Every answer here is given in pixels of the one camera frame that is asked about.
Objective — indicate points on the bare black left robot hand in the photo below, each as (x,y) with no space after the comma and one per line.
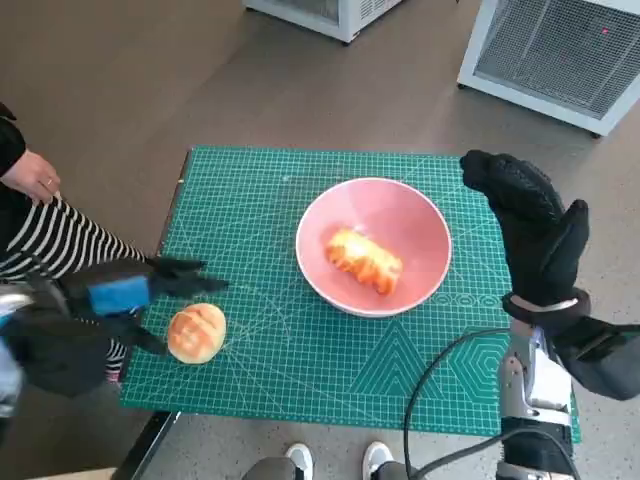
(120,297)

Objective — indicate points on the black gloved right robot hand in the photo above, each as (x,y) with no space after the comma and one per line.
(545,245)

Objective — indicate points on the person's hand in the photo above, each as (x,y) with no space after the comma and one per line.
(30,175)

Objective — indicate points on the round toy bread bun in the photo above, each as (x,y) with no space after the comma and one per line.
(197,332)

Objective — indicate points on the pink bowl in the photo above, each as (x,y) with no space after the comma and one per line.
(400,215)

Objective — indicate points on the long toy bread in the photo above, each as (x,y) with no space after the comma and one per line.
(365,260)

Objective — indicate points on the person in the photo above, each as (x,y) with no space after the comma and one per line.
(60,235)

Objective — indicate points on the green cutting mat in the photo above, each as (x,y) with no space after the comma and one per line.
(280,360)

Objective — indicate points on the large white mesh cabinet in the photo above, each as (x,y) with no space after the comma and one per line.
(550,60)

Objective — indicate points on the dark grey leg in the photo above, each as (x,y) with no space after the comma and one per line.
(397,472)
(270,470)

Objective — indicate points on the white shoe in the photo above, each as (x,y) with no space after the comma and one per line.
(376,457)
(299,460)

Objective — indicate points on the small white cabinet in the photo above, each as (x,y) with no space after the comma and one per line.
(345,20)

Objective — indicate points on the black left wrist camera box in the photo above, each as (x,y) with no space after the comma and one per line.
(55,355)

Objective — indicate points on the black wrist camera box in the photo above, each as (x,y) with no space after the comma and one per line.
(55,355)
(595,360)

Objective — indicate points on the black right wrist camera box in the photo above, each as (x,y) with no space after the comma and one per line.
(595,360)

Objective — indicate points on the black table frame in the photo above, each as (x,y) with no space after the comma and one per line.
(150,440)

